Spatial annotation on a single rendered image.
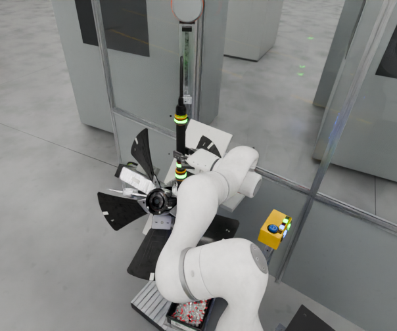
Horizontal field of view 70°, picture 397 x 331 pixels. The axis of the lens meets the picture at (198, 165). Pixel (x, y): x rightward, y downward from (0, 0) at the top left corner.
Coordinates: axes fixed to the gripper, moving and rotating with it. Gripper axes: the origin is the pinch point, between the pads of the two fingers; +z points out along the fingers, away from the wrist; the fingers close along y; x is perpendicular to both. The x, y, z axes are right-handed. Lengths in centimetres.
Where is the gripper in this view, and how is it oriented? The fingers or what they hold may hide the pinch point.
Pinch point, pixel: (181, 152)
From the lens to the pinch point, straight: 107.7
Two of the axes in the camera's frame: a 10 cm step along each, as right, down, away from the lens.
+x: 0.5, -7.8, -6.2
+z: -8.2, -3.8, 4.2
